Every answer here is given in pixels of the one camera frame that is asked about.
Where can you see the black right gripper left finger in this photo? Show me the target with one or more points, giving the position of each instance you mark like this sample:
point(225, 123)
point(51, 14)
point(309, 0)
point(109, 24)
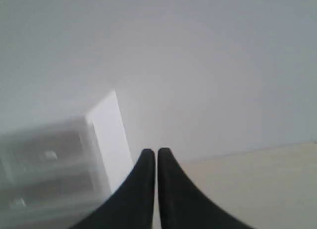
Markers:
point(131, 206)

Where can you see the white plastic drawer cabinet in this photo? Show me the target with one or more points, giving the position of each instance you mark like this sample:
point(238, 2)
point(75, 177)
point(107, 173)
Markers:
point(111, 164)

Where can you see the clear top left drawer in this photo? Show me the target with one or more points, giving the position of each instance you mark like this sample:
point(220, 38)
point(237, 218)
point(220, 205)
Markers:
point(28, 158)

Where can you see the clear middle drawer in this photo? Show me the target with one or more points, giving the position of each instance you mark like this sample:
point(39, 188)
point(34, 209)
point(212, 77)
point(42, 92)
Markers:
point(45, 192)

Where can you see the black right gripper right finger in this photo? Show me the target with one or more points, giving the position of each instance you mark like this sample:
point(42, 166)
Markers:
point(182, 205)

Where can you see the clear drawer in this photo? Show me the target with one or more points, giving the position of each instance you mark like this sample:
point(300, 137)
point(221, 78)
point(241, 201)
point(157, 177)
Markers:
point(45, 192)
point(28, 158)

